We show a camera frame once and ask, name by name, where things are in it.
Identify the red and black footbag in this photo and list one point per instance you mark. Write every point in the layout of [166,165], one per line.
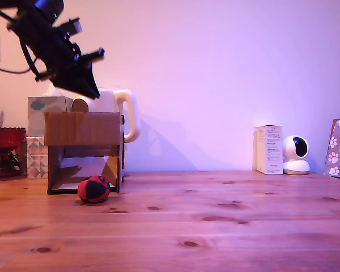
[93,190]

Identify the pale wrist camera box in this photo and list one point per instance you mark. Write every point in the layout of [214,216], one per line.
[72,27]

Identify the cloud print tissue box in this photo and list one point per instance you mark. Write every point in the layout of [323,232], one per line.
[38,116]

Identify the triangle pattern small box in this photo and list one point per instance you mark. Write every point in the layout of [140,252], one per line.
[37,157]

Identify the cardboard dice tower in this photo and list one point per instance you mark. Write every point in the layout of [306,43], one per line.
[82,128]

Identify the white electric kettle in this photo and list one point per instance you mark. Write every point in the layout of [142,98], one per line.
[107,102]

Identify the white printed carton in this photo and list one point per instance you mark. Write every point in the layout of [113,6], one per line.
[273,150]

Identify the white tissue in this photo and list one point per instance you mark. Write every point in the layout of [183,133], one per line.
[51,91]

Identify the small white round camera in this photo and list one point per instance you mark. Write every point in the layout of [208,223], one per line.
[296,167]

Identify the red glass pedestal bowl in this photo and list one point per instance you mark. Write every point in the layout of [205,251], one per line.
[5,139]

